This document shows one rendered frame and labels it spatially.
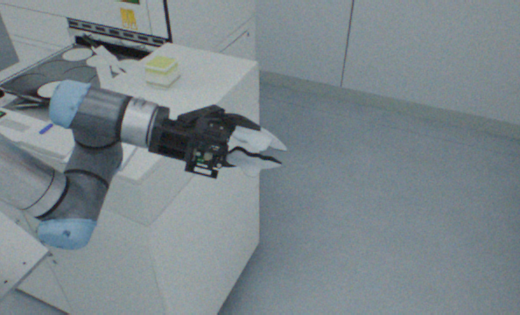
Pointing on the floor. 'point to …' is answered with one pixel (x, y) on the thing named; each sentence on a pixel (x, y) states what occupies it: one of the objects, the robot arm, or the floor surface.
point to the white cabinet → (155, 251)
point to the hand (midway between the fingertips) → (276, 152)
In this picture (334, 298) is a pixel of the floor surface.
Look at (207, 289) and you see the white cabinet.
